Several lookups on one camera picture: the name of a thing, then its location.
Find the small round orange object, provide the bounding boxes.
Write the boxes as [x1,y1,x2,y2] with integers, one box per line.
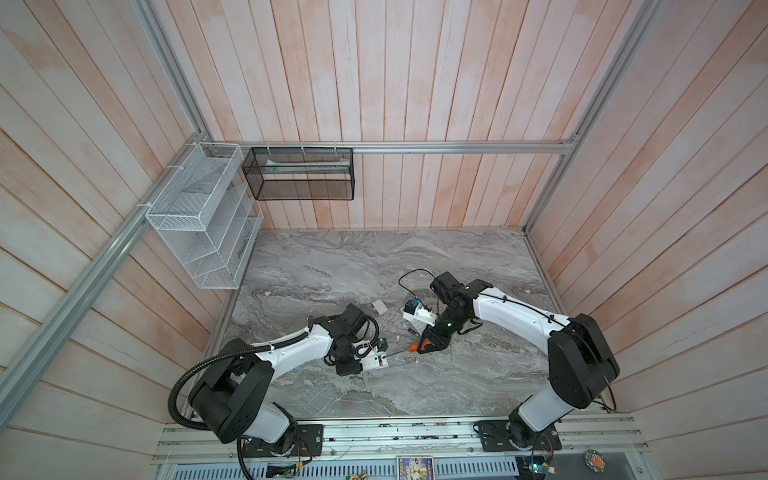
[584,449,606,474]

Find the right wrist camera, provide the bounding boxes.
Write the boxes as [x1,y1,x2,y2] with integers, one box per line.
[402,298,437,330]

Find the white air conditioner remote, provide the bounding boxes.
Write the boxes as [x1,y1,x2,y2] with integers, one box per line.
[360,352,388,371]

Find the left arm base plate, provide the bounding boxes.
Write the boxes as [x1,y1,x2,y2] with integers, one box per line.
[241,423,324,460]

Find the black corrugated cable conduit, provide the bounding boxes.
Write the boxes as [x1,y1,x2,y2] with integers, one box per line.
[167,311,382,480]

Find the black mesh basket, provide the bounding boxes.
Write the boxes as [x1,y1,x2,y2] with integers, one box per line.
[241,147,356,201]

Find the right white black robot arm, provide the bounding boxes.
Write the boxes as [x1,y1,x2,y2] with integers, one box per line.
[402,272,620,451]

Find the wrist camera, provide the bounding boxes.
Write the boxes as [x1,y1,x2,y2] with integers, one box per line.
[402,298,437,330]
[372,338,389,354]

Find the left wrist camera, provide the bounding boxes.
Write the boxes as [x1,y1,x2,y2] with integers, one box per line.
[372,338,389,354]

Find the white wire mesh shelf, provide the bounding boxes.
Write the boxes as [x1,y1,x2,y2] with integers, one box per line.
[146,142,264,290]

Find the colourful card box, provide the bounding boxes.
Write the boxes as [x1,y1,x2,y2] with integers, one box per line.
[397,457,435,480]

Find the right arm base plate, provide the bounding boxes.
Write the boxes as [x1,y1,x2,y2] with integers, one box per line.
[473,420,562,452]

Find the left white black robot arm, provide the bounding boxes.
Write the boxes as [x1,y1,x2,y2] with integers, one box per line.
[168,304,388,455]

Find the orange handle screwdriver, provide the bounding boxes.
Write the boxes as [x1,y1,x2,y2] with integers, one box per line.
[387,343,428,360]

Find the white battery cover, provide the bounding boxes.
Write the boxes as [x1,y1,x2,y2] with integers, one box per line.
[371,299,388,316]

